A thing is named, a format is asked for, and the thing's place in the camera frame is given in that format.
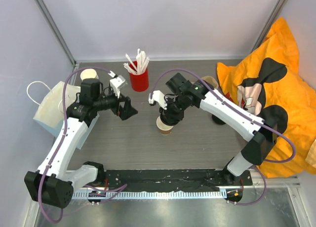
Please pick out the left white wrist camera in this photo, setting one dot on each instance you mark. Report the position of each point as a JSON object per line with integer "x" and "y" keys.
{"x": 117, "y": 82}

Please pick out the light blue paper bag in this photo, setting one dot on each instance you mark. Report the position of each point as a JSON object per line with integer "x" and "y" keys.
{"x": 50, "y": 111}

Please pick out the brown paper coffee cup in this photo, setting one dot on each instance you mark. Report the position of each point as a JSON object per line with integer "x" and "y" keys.
{"x": 163, "y": 128}
{"x": 89, "y": 73}

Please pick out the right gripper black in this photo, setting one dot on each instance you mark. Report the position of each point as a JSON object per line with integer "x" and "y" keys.
{"x": 169, "y": 111}

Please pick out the aluminium frame post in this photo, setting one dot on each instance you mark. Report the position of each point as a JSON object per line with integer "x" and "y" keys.
{"x": 51, "y": 23}
{"x": 276, "y": 10}

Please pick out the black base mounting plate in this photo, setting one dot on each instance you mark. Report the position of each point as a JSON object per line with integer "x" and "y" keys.
{"x": 168, "y": 180}

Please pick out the right aluminium frame post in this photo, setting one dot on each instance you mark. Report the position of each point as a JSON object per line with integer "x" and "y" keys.
{"x": 276, "y": 10}

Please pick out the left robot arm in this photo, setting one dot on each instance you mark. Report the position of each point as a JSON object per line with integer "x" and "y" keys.
{"x": 50, "y": 184}

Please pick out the white slotted cable duct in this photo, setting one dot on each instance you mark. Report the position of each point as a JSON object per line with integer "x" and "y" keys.
{"x": 87, "y": 194}

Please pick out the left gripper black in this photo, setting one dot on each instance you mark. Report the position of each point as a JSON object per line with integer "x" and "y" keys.
{"x": 127, "y": 110}

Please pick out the left aluminium frame post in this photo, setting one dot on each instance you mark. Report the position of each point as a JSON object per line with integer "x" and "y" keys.
{"x": 51, "y": 23}

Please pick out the brown pulp cup carrier stack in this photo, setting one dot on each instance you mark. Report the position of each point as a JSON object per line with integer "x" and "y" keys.
{"x": 211, "y": 80}

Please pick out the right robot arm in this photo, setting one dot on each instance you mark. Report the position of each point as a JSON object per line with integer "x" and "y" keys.
{"x": 260, "y": 133}

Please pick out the red plastic cup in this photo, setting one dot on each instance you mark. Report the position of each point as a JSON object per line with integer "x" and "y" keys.
{"x": 139, "y": 83}

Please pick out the orange cartoon pillow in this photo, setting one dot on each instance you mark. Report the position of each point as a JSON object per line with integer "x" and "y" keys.
{"x": 266, "y": 83}

